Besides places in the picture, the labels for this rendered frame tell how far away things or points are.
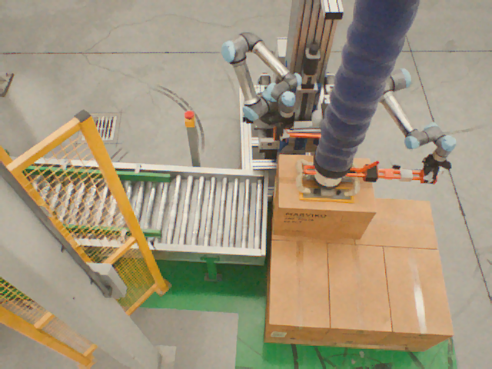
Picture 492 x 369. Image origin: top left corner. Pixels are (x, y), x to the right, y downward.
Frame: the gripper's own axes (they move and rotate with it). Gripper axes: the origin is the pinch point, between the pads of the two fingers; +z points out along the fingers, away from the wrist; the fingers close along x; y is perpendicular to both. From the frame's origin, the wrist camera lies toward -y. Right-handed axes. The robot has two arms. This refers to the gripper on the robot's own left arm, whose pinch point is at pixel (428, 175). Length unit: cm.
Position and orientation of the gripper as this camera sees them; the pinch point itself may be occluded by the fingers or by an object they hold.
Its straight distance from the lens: 285.8
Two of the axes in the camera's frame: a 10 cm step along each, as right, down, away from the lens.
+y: -10.0, -0.6, 0.0
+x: -0.5, 8.6, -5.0
